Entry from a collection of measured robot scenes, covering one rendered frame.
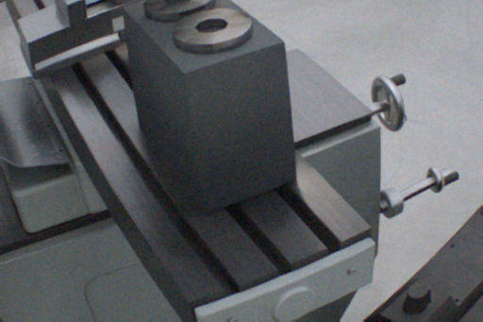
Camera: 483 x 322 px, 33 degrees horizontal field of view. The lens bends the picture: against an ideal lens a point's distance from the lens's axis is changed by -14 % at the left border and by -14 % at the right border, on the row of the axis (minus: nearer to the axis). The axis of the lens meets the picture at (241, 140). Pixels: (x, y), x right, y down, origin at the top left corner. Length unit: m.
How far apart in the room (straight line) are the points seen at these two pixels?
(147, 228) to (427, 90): 2.09
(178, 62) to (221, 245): 0.20
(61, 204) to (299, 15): 2.29
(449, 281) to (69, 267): 0.65
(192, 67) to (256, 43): 0.08
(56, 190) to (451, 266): 0.68
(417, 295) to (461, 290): 0.12
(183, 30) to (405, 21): 2.55
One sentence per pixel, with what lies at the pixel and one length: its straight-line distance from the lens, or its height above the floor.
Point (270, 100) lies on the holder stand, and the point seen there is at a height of 1.06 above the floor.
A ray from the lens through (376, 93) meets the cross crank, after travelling 1.80.
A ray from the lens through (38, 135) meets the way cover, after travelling 1.39.
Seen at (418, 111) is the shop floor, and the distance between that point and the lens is 2.92.
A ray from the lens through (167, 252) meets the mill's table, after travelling 1.01.
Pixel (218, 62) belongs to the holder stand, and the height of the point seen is 1.12.
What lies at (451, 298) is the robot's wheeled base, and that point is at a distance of 1.38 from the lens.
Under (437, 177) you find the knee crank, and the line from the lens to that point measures 1.74.
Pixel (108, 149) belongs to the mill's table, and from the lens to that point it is 1.19.
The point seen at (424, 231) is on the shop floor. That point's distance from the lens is 2.43.
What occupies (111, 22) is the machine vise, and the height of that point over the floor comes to 0.98.
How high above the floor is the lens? 1.59
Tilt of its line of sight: 34 degrees down
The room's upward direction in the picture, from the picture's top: 7 degrees counter-clockwise
